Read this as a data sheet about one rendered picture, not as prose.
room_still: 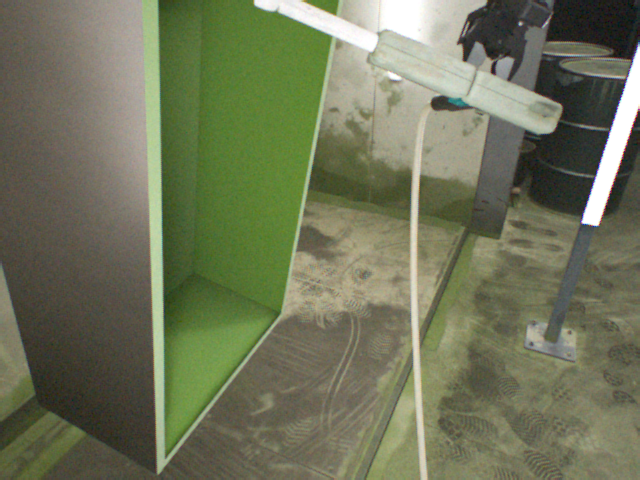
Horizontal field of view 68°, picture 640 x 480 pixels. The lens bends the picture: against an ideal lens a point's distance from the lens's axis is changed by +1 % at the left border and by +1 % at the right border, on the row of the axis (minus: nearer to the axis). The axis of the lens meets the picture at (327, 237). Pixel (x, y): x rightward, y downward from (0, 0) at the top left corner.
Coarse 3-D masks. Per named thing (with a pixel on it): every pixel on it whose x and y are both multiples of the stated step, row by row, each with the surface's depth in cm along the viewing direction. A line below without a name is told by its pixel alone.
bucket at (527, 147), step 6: (522, 144) 351; (528, 144) 347; (522, 150) 352; (528, 150) 348; (522, 156) 332; (528, 156) 334; (522, 162) 335; (528, 162) 338; (522, 168) 339; (516, 174) 341; (522, 174) 343; (516, 180) 344; (522, 180) 349
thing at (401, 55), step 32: (256, 0) 63; (288, 0) 63; (352, 32) 66; (384, 32) 66; (384, 64) 67; (416, 64) 67; (448, 64) 68; (448, 96) 73; (480, 96) 70; (512, 96) 71; (544, 128) 73
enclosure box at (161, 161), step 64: (0, 0) 58; (64, 0) 54; (128, 0) 51; (192, 0) 109; (320, 0) 102; (0, 64) 63; (64, 64) 59; (128, 64) 55; (192, 64) 118; (256, 64) 115; (320, 64) 108; (0, 128) 70; (64, 128) 64; (128, 128) 60; (192, 128) 128; (256, 128) 123; (0, 192) 78; (64, 192) 71; (128, 192) 65; (192, 192) 141; (256, 192) 133; (0, 256) 87; (64, 256) 79; (128, 256) 72; (192, 256) 156; (256, 256) 145; (64, 320) 89; (128, 320) 81; (192, 320) 144; (256, 320) 149; (64, 384) 102; (128, 384) 91; (192, 384) 126; (128, 448) 105
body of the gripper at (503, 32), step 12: (492, 0) 76; (480, 12) 74; (492, 12) 72; (504, 12) 72; (468, 24) 77; (492, 24) 72; (504, 24) 72; (516, 24) 73; (492, 36) 72; (504, 36) 73; (516, 36) 73; (492, 48) 76; (504, 48) 73; (516, 48) 73; (492, 60) 81
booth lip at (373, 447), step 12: (456, 252) 262; (444, 276) 243; (444, 288) 235; (432, 312) 218; (420, 336) 205; (408, 360) 192; (408, 372) 188; (396, 384) 182; (396, 396) 177; (384, 420) 168; (384, 432) 165; (372, 444) 159; (372, 456) 156; (360, 468) 152
